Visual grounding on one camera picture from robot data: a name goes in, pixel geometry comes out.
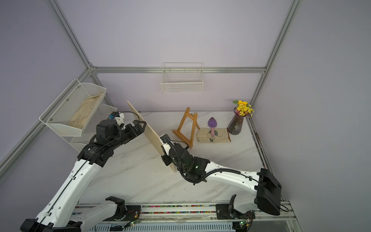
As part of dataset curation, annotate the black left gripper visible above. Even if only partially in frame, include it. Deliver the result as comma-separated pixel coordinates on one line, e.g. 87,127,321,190
111,120,146,151

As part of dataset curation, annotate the light plywood board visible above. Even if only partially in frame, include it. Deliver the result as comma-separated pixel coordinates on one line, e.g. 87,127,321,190
127,101,177,173

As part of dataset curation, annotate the small wooden easel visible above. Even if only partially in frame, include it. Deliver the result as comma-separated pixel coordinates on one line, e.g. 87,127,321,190
173,107,200,148

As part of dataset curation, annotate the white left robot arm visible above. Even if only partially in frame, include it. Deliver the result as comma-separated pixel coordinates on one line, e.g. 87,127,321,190
20,117,146,232

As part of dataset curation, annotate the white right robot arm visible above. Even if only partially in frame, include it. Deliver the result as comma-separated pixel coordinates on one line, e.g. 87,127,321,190
159,134,282,216

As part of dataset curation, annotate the beige gardening glove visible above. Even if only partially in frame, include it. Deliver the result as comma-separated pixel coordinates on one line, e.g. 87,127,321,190
196,128,231,144

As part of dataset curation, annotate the purple garden trowel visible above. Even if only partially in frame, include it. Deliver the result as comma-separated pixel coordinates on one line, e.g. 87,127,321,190
208,117,217,137

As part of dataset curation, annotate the beige cloth in shelf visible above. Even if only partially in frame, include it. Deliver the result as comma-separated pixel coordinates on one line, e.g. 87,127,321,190
68,94,102,129

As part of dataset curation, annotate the yellow flowers bouquet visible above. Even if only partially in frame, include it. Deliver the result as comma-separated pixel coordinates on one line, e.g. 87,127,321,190
233,100,254,117

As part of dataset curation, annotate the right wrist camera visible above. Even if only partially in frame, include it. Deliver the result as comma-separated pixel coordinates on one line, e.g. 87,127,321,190
162,144,176,157

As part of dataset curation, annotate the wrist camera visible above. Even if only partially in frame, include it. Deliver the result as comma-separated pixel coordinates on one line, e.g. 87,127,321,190
108,112,125,126
162,144,176,157

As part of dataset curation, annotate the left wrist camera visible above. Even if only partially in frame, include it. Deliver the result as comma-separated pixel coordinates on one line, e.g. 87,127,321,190
108,112,125,126

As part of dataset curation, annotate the white wire wall basket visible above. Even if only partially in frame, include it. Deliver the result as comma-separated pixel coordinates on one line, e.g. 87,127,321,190
160,62,204,94

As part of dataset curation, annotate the white mesh wall shelf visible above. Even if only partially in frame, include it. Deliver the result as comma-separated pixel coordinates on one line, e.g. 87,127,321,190
39,79,117,152

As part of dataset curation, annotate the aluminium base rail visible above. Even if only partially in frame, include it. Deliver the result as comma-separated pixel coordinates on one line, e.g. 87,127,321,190
53,200,302,232

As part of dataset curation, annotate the aluminium frame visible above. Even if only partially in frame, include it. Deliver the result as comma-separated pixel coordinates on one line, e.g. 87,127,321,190
1,1,302,182

